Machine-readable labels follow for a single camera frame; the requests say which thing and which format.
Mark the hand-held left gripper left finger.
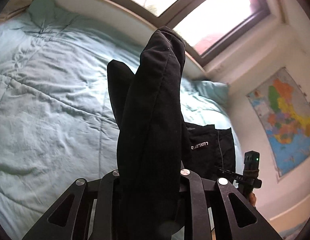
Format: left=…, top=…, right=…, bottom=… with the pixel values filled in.
left=22, top=169, right=123, bottom=240

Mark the light blue bed blanket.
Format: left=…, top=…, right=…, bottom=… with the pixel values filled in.
left=0, top=10, right=243, bottom=240

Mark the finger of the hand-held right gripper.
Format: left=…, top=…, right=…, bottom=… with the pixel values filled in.
left=214, top=165, right=244, bottom=181

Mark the colourful wall map poster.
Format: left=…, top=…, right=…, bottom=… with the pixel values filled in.
left=246, top=66, right=310, bottom=178

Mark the window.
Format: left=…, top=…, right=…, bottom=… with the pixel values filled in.
left=86, top=0, right=288, bottom=67

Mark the light blue pillow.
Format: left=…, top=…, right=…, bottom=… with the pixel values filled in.
left=192, top=79, right=230, bottom=112
left=28, top=0, right=79, bottom=35

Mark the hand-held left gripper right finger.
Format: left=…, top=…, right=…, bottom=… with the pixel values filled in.
left=179, top=168, right=284, bottom=240

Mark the black soft garment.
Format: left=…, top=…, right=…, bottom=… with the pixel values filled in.
left=106, top=26, right=187, bottom=240

